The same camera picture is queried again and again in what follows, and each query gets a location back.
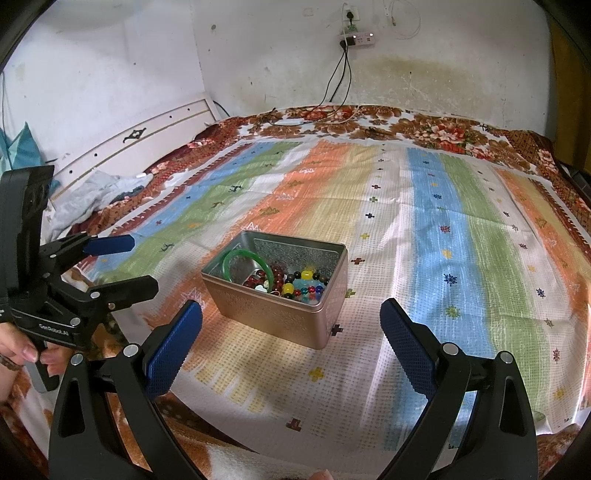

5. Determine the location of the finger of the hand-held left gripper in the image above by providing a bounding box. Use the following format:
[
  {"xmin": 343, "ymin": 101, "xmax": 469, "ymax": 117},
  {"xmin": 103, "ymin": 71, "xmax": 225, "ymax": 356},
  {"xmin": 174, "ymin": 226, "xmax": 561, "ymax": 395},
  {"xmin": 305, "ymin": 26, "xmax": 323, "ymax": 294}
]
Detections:
[
  {"xmin": 39, "ymin": 232, "xmax": 136, "ymax": 278},
  {"xmin": 69, "ymin": 275, "xmax": 160, "ymax": 333}
]

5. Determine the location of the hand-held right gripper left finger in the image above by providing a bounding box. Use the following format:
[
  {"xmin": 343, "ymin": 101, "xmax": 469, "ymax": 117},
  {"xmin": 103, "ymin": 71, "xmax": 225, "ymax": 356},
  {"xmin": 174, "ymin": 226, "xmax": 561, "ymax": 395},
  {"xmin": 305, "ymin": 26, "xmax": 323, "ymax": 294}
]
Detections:
[{"xmin": 48, "ymin": 300, "xmax": 204, "ymax": 480}]

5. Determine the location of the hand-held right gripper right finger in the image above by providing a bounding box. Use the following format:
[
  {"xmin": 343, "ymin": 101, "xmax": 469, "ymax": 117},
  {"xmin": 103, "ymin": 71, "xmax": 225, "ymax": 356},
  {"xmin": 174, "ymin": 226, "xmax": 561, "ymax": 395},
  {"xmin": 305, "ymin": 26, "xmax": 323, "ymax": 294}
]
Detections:
[{"xmin": 379, "ymin": 298, "xmax": 539, "ymax": 480}]

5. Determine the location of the metal tin box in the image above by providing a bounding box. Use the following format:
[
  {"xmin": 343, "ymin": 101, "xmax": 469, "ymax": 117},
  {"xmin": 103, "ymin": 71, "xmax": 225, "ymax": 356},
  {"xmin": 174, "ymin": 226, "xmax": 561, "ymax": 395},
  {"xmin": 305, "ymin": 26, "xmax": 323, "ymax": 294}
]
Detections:
[{"xmin": 201, "ymin": 231, "xmax": 348, "ymax": 350}]

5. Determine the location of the multicoloured glass bead bracelet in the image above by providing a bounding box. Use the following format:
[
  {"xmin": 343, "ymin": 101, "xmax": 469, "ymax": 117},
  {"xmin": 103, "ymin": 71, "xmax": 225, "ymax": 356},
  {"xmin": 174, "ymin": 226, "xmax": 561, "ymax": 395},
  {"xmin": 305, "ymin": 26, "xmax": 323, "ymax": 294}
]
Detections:
[{"xmin": 293, "ymin": 272, "xmax": 328, "ymax": 302}]

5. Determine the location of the green jade bangle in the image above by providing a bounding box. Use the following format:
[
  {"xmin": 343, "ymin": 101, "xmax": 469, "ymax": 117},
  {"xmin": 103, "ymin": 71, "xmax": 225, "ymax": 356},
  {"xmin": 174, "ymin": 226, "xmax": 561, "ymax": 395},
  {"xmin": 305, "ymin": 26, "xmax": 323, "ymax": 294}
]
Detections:
[{"xmin": 222, "ymin": 249, "xmax": 269, "ymax": 287}]

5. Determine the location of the dark red bead bracelet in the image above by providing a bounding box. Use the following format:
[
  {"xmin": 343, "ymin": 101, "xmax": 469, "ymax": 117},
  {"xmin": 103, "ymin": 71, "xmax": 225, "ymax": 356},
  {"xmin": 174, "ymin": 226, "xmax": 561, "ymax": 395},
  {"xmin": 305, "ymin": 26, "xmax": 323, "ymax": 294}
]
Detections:
[{"xmin": 242, "ymin": 267, "xmax": 287, "ymax": 294}]

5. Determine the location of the yellow and black bead bracelet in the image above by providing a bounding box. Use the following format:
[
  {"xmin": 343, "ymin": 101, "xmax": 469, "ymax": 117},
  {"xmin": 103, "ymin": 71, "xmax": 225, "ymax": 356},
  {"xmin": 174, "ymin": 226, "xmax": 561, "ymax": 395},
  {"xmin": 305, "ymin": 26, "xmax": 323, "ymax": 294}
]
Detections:
[{"xmin": 281, "ymin": 265, "xmax": 331, "ymax": 298}]

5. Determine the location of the person's left hand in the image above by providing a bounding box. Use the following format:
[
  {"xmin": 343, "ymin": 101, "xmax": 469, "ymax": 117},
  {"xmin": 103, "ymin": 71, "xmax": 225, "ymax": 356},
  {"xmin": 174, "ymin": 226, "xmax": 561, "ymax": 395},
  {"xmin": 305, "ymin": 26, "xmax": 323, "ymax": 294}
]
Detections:
[{"xmin": 0, "ymin": 322, "xmax": 77, "ymax": 402}]

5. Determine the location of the pile of grey clothes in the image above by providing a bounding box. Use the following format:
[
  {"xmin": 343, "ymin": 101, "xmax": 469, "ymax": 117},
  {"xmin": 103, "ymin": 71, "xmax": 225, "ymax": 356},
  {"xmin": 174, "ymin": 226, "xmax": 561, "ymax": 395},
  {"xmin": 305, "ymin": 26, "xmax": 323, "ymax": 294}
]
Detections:
[{"xmin": 46, "ymin": 170, "xmax": 155, "ymax": 241}]

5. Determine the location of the teal pillow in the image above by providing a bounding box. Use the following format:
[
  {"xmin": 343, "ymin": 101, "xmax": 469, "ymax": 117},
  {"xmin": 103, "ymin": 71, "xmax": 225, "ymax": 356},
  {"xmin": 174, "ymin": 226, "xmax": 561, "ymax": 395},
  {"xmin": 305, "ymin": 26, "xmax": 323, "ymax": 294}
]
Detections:
[{"xmin": 0, "ymin": 122, "xmax": 61, "ymax": 195}]

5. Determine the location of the white headboard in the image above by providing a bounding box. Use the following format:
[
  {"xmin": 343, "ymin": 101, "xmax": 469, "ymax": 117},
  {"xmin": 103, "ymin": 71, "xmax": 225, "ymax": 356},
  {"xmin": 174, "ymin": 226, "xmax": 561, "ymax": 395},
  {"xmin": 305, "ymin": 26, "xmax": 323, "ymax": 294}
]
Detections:
[{"xmin": 41, "ymin": 97, "xmax": 218, "ymax": 204}]

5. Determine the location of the striped printed blanket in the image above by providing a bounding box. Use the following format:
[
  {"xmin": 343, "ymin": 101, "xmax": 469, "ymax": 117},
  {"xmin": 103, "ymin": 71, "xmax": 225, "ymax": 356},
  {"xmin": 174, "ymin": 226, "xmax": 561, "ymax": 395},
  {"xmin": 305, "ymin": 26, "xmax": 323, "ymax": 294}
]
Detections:
[{"xmin": 60, "ymin": 138, "xmax": 587, "ymax": 444}]

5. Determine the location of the floral bedsheet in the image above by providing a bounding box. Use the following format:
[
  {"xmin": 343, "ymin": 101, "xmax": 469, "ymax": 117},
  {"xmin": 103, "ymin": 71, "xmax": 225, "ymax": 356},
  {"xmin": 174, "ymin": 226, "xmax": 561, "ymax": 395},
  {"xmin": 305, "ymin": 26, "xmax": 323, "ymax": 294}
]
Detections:
[{"xmin": 0, "ymin": 105, "xmax": 591, "ymax": 480}]

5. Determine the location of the dark furniture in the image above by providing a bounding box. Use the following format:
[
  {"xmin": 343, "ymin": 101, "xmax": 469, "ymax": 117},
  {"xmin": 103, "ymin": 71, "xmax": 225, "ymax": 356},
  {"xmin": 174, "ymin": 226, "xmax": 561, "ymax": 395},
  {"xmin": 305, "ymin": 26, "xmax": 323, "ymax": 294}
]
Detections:
[{"xmin": 549, "ymin": 23, "xmax": 591, "ymax": 195}]

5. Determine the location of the white power strip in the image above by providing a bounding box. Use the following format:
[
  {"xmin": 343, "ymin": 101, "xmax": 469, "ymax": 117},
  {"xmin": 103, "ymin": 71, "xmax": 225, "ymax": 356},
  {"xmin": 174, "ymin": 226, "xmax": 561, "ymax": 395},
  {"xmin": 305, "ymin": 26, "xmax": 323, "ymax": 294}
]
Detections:
[{"xmin": 339, "ymin": 31, "xmax": 376, "ymax": 47}]

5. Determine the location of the black cable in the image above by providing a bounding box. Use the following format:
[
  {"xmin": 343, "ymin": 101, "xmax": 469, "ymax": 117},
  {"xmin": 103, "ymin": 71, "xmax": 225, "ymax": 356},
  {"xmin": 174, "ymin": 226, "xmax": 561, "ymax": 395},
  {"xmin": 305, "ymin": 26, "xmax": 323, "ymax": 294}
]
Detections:
[{"xmin": 265, "ymin": 41, "xmax": 354, "ymax": 129}]

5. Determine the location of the white cable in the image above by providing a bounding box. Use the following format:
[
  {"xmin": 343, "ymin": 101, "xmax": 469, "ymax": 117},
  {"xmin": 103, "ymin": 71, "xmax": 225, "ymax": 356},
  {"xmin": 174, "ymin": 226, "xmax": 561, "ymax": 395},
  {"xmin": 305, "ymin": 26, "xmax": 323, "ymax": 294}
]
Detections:
[{"xmin": 383, "ymin": 0, "xmax": 422, "ymax": 38}]

